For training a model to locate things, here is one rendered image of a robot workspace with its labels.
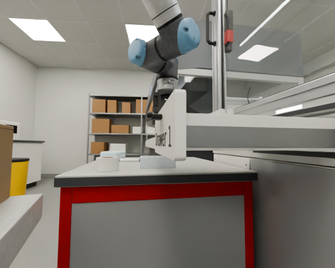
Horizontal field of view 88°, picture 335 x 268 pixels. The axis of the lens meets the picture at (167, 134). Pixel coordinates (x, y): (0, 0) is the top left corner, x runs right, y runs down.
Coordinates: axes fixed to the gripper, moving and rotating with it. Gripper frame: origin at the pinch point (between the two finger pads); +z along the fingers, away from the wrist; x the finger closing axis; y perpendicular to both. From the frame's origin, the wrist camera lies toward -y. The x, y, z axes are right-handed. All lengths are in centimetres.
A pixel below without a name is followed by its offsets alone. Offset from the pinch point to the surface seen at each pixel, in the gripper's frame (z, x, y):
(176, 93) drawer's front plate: -8.9, 36.6, 5.6
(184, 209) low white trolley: 17.7, 10.6, -1.7
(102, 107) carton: -86, -359, 106
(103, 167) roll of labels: 5.8, 7.3, 22.0
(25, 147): 5, -286, 221
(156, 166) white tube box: 6.2, 1.3, 5.9
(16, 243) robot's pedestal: 9.4, 40.6, 23.7
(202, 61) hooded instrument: -62, -59, -32
